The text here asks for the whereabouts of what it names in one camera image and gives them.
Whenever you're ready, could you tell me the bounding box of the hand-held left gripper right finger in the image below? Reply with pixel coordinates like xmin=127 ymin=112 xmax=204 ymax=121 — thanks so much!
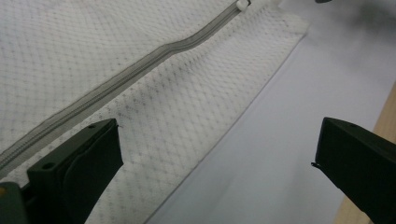
xmin=311 ymin=117 xmax=396 ymax=224

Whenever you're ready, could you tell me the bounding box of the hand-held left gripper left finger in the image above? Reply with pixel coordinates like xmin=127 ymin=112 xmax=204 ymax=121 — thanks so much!
xmin=26 ymin=118 xmax=124 ymax=224

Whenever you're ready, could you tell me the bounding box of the white cloth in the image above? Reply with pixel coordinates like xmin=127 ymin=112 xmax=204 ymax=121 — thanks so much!
xmin=0 ymin=0 xmax=311 ymax=224

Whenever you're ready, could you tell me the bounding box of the light wooden table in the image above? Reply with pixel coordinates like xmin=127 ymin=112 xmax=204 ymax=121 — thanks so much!
xmin=332 ymin=81 xmax=396 ymax=224

